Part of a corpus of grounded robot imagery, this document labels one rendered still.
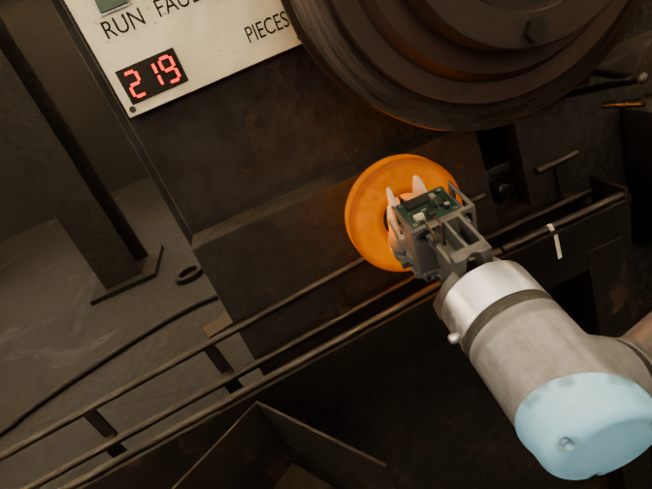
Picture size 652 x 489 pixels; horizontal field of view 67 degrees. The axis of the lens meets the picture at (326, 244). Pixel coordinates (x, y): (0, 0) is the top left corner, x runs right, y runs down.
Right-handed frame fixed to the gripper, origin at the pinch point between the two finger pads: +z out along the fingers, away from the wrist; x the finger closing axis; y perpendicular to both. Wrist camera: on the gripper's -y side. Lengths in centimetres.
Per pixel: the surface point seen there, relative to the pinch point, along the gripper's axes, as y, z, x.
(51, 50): -84, 609, 191
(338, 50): 19.5, 5.0, 1.3
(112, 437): -21, 1, 53
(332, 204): -2.5, 8.7, 7.5
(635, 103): 5.3, -7.4, -27.3
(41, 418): -120, 108, 152
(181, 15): 25.5, 20.4, 15.9
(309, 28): 22.7, 5.9, 3.6
